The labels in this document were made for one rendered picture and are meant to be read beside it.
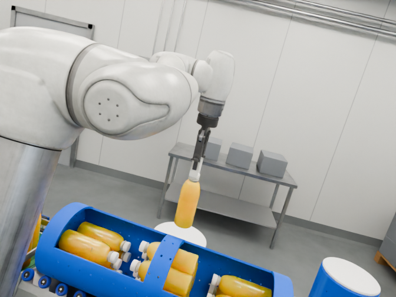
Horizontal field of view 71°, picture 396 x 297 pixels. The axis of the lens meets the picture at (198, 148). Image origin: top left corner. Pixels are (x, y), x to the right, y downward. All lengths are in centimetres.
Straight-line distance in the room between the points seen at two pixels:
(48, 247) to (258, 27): 373
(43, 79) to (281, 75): 391
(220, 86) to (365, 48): 376
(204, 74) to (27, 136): 60
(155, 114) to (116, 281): 76
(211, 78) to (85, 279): 79
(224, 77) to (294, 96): 337
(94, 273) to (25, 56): 78
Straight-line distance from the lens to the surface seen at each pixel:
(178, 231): 151
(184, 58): 94
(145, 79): 37
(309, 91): 429
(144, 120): 36
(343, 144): 454
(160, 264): 100
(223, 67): 91
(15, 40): 49
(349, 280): 171
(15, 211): 49
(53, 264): 115
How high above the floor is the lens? 180
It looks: 13 degrees down
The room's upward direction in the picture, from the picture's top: 14 degrees clockwise
